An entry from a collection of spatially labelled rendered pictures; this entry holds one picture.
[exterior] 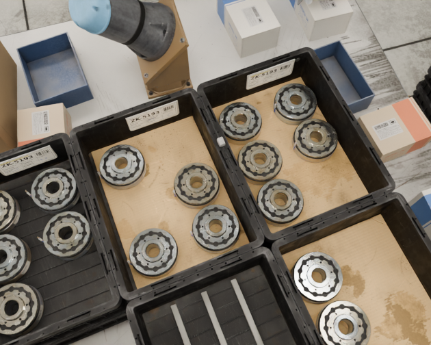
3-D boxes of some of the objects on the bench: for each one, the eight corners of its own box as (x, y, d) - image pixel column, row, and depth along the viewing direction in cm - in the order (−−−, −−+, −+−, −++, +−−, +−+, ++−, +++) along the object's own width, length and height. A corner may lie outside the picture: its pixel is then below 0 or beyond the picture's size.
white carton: (215, 9, 141) (215, -12, 133) (250, -1, 143) (252, -23, 134) (240, 58, 134) (241, 38, 125) (277, 46, 135) (280, 26, 127)
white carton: (286, -7, 144) (290, -30, 135) (321, -15, 145) (327, -38, 137) (308, 42, 136) (314, 20, 128) (345, 32, 137) (353, 11, 129)
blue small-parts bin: (289, 71, 132) (292, 56, 125) (334, 55, 134) (339, 39, 128) (320, 126, 125) (326, 113, 118) (367, 108, 127) (375, 94, 120)
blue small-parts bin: (25, 63, 133) (16, 48, 127) (74, 46, 136) (66, 31, 129) (43, 117, 126) (33, 103, 120) (94, 98, 128) (87, 84, 122)
